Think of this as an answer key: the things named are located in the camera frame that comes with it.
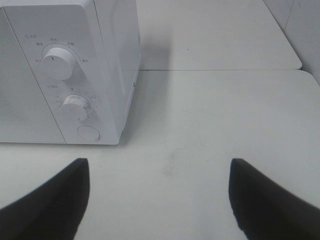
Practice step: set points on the white microwave door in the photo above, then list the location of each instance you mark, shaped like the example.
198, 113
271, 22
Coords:
25, 116

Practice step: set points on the white microwave oven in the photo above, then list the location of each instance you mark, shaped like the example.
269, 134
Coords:
103, 36

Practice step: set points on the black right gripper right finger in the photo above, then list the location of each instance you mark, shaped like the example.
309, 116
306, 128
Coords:
266, 211

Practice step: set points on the round white door button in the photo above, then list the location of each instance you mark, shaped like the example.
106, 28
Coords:
88, 133

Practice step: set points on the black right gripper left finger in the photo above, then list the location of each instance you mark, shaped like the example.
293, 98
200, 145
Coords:
53, 211

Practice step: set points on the white upper power knob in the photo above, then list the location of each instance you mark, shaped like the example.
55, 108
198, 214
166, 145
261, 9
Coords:
58, 63

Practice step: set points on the white timer knob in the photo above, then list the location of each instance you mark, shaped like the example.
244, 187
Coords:
76, 108

